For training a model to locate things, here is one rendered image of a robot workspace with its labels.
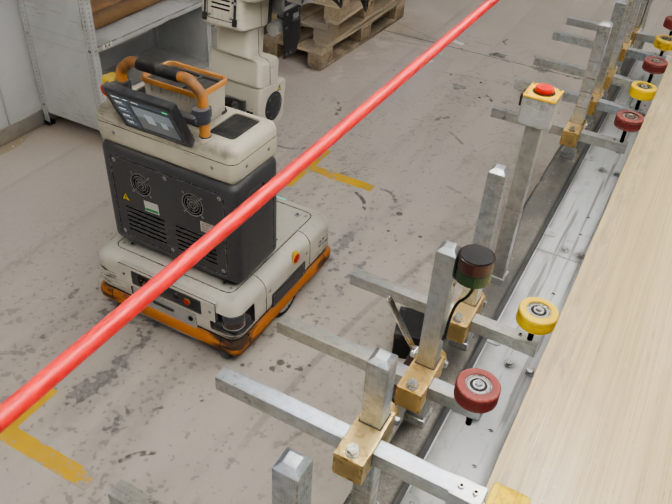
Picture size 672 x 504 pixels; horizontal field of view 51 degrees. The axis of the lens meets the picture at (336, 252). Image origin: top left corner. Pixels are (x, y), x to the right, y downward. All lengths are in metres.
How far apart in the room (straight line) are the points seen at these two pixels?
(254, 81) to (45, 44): 1.61
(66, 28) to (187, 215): 1.56
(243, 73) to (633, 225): 1.32
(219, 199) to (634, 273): 1.19
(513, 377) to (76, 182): 2.41
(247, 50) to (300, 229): 0.69
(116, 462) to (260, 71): 1.31
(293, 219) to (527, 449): 1.66
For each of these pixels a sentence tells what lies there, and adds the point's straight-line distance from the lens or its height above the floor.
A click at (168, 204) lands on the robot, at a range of 2.33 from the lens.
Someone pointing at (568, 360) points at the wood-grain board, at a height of 0.90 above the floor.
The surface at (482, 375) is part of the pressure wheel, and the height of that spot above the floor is 0.91.
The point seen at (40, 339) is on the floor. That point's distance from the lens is 2.73.
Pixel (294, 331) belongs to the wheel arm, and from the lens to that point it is 1.40.
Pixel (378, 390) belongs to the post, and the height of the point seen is 1.06.
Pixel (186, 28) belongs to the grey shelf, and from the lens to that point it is 4.34.
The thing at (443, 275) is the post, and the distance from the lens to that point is 1.19.
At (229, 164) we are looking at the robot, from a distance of 2.07.
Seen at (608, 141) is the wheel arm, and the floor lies 0.82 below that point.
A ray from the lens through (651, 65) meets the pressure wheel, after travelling 2.75.
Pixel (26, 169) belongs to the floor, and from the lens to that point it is 3.69.
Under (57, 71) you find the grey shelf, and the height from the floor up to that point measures 0.34.
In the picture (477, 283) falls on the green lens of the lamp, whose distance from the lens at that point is 1.17.
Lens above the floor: 1.85
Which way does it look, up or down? 38 degrees down
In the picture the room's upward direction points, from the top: 4 degrees clockwise
